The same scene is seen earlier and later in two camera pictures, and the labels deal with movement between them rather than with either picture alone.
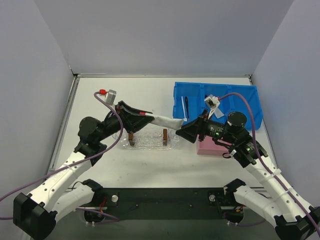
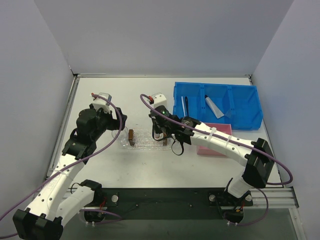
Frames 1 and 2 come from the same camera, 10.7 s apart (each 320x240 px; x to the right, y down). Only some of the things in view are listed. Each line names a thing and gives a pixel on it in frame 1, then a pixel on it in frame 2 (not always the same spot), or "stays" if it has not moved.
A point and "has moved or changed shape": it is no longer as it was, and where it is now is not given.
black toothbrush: (187, 107) stays
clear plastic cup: (171, 133) has moved or changed shape
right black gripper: (201, 127) to (158, 127)
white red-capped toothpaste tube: (165, 122) has moved or changed shape
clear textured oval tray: (151, 139) stays
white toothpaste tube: (218, 113) stays
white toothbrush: (183, 108) stays
